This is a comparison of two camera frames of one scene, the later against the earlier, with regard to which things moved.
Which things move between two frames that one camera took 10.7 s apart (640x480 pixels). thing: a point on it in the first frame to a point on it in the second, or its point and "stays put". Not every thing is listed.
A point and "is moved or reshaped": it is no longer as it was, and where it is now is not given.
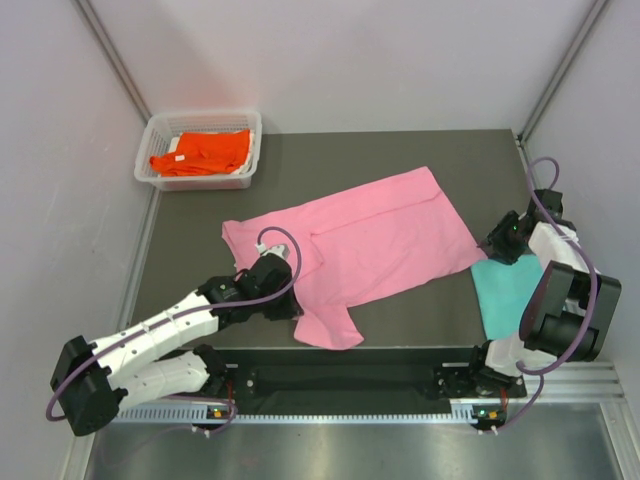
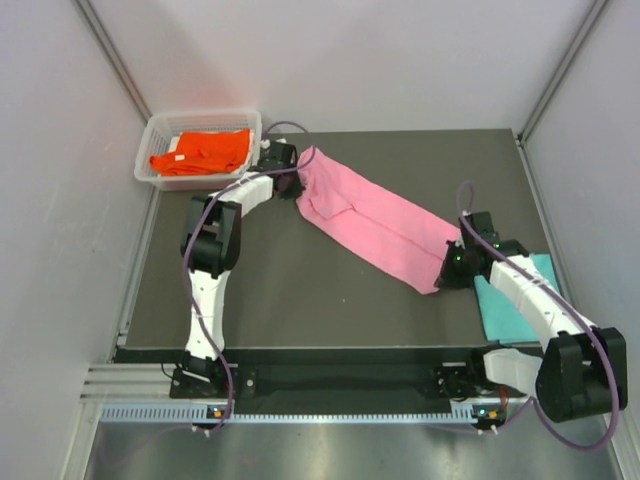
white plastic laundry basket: (200, 151) stays put
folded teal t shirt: (503, 291) stays put
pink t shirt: (400, 227) is moved or reshaped
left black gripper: (290, 309) to (295, 192)
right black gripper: (503, 253) to (447, 279)
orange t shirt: (205, 152) stays put
